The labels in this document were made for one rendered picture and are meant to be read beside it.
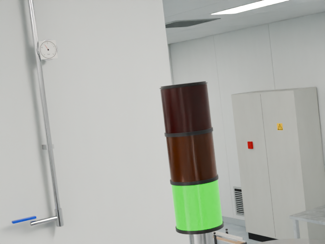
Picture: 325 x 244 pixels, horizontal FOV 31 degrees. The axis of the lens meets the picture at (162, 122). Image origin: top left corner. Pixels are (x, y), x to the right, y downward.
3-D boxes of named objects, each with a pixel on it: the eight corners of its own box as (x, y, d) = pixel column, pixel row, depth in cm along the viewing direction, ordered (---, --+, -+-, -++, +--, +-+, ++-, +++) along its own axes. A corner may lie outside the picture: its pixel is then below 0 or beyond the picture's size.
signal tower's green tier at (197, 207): (194, 234, 59) (188, 186, 59) (167, 227, 63) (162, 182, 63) (232, 223, 62) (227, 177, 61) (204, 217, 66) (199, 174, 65)
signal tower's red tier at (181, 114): (182, 134, 58) (177, 87, 58) (156, 134, 62) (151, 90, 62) (221, 127, 61) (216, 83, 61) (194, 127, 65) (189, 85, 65)
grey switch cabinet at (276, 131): (308, 255, 735) (291, 90, 721) (244, 239, 836) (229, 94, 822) (332, 246, 758) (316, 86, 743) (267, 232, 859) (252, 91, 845)
